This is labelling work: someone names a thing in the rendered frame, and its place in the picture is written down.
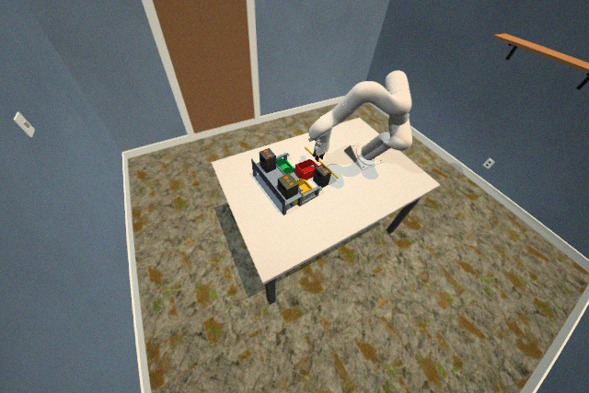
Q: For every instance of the dark grey metal shelf rack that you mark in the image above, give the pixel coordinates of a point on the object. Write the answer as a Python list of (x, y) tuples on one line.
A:
[(271, 179)]

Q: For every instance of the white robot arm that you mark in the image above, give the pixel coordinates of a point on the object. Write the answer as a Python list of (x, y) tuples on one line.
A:
[(399, 106)]

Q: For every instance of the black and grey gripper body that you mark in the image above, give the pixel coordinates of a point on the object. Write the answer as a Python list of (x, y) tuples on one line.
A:
[(321, 148)]

